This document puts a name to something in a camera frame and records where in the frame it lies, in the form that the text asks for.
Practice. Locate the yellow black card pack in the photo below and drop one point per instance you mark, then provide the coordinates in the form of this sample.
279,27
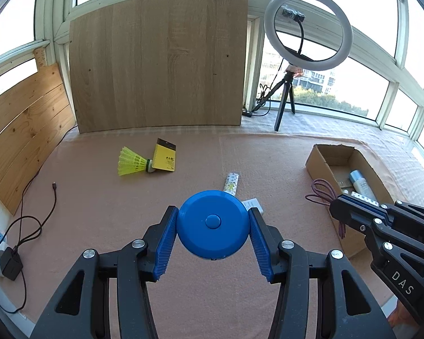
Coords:
164,157

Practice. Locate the blue round tape measure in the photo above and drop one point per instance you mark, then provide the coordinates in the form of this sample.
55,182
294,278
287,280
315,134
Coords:
213,224

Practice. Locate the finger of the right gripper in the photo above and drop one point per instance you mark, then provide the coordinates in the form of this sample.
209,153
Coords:
394,233
404,219

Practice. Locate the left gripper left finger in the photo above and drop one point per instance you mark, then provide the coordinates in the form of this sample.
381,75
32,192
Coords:
79,308

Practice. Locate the white usb charger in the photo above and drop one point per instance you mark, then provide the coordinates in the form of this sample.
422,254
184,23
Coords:
253,203

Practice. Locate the yellow shuttlecock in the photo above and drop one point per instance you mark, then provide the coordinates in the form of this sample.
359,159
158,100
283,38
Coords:
130,162

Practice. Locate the white ring light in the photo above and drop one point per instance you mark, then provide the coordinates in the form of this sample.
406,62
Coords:
302,61

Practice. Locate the pine slat headboard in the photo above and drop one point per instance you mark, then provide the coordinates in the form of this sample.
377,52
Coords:
34,116

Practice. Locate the black tripod stand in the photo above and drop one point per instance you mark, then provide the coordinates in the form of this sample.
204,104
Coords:
286,83

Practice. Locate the large oak wood board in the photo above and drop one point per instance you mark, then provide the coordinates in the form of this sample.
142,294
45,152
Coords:
145,63

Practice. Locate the black power adapter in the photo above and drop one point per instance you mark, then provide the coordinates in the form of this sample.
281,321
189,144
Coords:
11,264

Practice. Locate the tissue pack with smileys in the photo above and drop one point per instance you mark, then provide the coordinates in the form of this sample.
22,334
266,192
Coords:
364,198

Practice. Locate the cardboard box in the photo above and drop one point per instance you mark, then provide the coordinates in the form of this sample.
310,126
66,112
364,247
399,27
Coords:
335,162

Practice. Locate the person's right hand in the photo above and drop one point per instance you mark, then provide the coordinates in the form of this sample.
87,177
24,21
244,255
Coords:
401,316

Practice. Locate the webcam on gooseneck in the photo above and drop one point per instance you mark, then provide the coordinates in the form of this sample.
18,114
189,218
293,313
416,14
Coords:
298,18

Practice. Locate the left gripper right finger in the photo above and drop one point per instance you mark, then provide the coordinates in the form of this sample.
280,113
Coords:
346,307

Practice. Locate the white blue sunscreen bottle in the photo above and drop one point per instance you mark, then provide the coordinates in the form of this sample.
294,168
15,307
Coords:
361,185

